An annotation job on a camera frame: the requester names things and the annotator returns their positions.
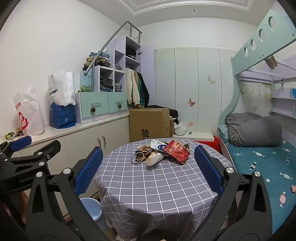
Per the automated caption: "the teal bunk bed frame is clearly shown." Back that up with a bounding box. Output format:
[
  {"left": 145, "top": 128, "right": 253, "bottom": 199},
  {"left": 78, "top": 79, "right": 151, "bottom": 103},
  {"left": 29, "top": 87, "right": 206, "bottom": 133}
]
[{"left": 217, "top": 9, "right": 296, "bottom": 149}]

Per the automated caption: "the white paper bag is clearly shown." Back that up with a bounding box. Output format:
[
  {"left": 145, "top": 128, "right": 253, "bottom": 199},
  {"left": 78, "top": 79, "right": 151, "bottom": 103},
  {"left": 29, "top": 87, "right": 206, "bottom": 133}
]
[{"left": 48, "top": 71, "right": 76, "bottom": 106}]

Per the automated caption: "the narrow teal drawer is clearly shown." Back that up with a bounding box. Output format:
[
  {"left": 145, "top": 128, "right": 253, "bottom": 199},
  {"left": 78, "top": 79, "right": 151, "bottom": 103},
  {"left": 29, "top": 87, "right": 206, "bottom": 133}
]
[{"left": 108, "top": 92, "right": 128, "bottom": 114}]

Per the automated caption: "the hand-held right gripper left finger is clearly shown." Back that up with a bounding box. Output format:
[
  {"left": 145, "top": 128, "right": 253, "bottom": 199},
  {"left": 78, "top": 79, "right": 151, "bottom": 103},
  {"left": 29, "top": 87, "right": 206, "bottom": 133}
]
[{"left": 25, "top": 146, "right": 109, "bottom": 241}]

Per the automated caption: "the low white cabinet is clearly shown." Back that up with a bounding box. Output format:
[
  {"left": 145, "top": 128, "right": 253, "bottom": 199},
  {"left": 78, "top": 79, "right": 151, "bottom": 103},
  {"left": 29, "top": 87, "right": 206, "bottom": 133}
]
[{"left": 0, "top": 111, "right": 130, "bottom": 209}]

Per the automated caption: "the green hanging jacket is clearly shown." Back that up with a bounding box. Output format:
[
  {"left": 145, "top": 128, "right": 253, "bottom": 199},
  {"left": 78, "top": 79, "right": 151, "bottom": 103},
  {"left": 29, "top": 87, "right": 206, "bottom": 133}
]
[{"left": 138, "top": 72, "right": 145, "bottom": 105}]

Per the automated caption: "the brown hanging cloth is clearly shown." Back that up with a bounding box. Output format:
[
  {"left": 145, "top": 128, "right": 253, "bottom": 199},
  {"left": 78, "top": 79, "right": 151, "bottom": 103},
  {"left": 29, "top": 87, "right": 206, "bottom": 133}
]
[{"left": 265, "top": 56, "right": 278, "bottom": 69}]

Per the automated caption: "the white plastic bag red print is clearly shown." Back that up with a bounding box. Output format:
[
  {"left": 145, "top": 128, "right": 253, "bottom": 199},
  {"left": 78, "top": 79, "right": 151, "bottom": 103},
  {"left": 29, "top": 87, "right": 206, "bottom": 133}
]
[{"left": 13, "top": 83, "right": 45, "bottom": 137}]

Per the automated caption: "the blue plastic bin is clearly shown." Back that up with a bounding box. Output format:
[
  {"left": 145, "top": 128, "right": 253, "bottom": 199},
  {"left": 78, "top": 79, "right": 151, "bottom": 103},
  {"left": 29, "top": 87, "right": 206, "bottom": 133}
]
[{"left": 80, "top": 197, "right": 102, "bottom": 220}]

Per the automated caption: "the brown wrapper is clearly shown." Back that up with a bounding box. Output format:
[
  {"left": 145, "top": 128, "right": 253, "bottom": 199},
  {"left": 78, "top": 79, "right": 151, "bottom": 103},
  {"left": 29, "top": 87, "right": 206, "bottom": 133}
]
[{"left": 137, "top": 144, "right": 153, "bottom": 153}]

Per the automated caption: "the black clothes heap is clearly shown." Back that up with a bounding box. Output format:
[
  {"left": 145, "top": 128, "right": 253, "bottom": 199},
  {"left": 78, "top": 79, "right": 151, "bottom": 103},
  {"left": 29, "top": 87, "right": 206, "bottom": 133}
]
[{"left": 170, "top": 108, "right": 179, "bottom": 124}]

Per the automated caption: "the white and blue packet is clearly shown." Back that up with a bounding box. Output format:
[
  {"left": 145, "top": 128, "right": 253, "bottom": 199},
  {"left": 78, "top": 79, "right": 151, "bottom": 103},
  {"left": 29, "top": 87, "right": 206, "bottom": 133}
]
[{"left": 150, "top": 140, "right": 169, "bottom": 153}]

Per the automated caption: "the blue bag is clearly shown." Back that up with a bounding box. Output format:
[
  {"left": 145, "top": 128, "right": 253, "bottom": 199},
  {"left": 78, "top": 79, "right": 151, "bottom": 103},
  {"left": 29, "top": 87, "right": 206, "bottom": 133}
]
[{"left": 49, "top": 102, "right": 77, "bottom": 129}]

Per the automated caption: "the black hanging jacket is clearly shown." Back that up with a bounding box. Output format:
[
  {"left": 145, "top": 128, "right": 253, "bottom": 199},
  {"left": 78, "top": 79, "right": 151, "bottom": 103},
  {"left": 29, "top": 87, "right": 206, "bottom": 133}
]
[{"left": 139, "top": 72, "right": 150, "bottom": 107}]

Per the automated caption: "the small white plastic bag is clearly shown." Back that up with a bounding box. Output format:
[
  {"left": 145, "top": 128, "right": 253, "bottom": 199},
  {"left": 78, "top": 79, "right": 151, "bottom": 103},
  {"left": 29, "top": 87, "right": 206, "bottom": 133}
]
[{"left": 174, "top": 121, "right": 187, "bottom": 136}]

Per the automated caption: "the purple bed shelf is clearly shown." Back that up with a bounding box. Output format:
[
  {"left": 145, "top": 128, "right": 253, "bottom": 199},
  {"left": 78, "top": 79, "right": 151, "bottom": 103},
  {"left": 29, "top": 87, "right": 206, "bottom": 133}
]
[{"left": 238, "top": 70, "right": 296, "bottom": 118}]

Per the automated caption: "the grey metal handrail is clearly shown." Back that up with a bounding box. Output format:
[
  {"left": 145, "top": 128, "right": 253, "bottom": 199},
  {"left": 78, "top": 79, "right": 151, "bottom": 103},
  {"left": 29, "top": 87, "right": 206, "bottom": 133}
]
[{"left": 84, "top": 21, "right": 142, "bottom": 92}]

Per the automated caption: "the teal drawer shelf unit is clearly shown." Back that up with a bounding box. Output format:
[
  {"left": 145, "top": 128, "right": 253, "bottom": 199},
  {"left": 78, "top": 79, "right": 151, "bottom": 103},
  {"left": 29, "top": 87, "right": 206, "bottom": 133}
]
[{"left": 75, "top": 35, "right": 155, "bottom": 125}]

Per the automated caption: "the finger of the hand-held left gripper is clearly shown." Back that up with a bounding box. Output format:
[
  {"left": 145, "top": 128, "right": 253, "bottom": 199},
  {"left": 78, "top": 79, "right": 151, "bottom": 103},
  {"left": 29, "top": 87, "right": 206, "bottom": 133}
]
[
  {"left": 0, "top": 136, "right": 32, "bottom": 161},
  {"left": 7, "top": 140, "right": 62, "bottom": 173}
]

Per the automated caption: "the wide teal drawer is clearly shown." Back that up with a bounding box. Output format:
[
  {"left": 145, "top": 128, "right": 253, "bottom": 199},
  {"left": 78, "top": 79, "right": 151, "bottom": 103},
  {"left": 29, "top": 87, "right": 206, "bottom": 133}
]
[{"left": 75, "top": 92, "right": 109, "bottom": 121}]

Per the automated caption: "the pile of folded clothes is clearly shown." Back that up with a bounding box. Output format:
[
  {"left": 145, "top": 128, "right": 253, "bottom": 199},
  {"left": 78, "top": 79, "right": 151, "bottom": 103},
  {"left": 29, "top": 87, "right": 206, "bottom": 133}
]
[{"left": 82, "top": 51, "right": 111, "bottom": 71}]

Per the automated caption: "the grey checked tablecloth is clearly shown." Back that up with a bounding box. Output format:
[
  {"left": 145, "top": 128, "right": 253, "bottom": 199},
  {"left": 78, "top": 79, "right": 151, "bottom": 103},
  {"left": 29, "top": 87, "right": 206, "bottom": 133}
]
[{"left": 94, "top": 139, "right": 234, "bottom": 241}]

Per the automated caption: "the person's left hand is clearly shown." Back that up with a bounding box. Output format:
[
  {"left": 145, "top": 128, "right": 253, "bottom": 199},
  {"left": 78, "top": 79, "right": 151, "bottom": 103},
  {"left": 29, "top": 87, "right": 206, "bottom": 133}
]
[{"left": 17, "top": 190, "right": 30, "bottom": 210}]

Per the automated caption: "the teal candy print bedsheet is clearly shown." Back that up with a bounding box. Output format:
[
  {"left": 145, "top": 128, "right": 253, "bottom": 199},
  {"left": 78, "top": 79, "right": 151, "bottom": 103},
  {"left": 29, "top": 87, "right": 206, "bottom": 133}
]
[{"left": 218, "top": 132, "right": 296, "bottom": 234}]

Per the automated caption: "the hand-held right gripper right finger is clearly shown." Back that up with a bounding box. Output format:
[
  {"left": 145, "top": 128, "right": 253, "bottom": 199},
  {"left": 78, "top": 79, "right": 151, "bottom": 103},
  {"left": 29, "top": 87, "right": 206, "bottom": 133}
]
[{"left": 194, "top": 145, "right": 274, "bottom": 241}]

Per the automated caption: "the large cardboard box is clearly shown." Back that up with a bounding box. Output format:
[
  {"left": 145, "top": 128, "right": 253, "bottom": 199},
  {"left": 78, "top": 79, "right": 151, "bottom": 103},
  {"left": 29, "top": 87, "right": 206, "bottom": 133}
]
[{"left": 129, "top": 108, "right": 170, "bottom": 143}]

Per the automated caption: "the white wardrobe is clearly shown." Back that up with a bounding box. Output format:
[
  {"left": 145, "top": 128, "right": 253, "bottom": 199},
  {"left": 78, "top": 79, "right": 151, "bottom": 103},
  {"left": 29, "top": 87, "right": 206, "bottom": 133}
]
[{"left": 154, "top": 47, "right": 238, "bottom": 135}]

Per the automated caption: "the grey cable loop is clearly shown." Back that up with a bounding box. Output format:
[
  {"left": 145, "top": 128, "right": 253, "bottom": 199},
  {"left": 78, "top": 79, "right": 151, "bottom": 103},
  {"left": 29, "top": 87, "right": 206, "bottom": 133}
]
[{"left": 131, "top": 152, "right": 148, "bottom": 165}]

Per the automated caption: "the grey quilt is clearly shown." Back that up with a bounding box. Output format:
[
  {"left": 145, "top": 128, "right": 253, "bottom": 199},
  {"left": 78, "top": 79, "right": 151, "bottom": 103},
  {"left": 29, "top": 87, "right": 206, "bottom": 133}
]
[{"left": 225, "top": 112, "right": 283, "bottom": 147}]

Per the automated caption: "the blue checked pillow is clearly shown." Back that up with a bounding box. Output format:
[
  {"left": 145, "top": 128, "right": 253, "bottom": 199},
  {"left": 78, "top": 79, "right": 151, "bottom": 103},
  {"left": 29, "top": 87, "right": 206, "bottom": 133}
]
[{"left": 218, "top": 125, "right": 230, "bottom": 139}]

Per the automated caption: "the red snack packet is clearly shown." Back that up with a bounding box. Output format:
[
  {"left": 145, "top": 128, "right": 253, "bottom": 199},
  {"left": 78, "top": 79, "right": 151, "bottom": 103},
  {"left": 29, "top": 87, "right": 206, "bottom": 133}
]
[{"left": 165, "top": 140, "right": 191, "bottom": 165}]

